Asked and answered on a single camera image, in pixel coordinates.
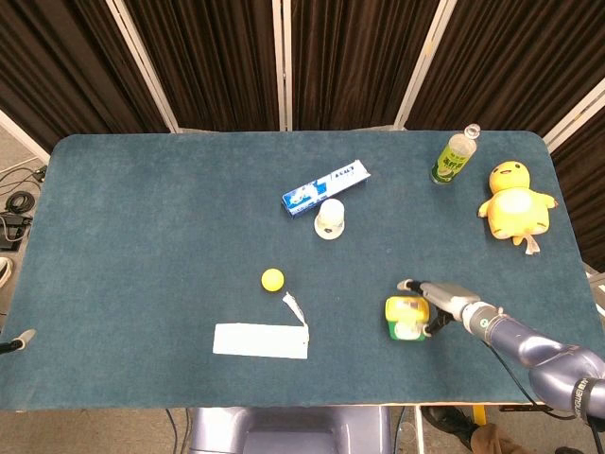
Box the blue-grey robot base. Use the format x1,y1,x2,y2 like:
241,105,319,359
187,406,394,454

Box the yellow plush duck toy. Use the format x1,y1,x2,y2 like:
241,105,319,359
475,160,556,257

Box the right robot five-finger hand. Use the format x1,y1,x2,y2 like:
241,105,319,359
396,278,481,338

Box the white paper bookmark with tassel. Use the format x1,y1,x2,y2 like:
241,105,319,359
212,291,311,361

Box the teal tablecloth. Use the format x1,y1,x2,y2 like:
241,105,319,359
0,131,593,413

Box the brown trouser leg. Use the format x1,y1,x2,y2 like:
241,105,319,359
470,423,540,454

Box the black power adapter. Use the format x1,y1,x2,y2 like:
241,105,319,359
0,212,33,253

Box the yellow green small container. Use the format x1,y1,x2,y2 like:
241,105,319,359
383,295,431,342

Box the green label tea bottle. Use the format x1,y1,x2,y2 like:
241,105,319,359
429,123,482,186

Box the coiled black cable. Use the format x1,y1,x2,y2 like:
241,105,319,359
3,190,37,215

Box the dark curtain screen panel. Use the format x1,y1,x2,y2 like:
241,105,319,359
401,0,605,138
282,0,448,132
106,0,292,133
0,0,179,155
543,79,605,273

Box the stacked floral paper cups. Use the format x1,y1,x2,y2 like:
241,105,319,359
313,198,347,241

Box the black shoe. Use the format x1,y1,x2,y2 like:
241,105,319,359
422,406,479,444

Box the blue toothpaste box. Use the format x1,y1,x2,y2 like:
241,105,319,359
281,159,372,221

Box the yellow ball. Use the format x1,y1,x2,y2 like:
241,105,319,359
260,268,286,293

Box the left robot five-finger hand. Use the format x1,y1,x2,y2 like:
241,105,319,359
0,329,38,354

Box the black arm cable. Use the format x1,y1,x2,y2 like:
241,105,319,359
481,340,576,420

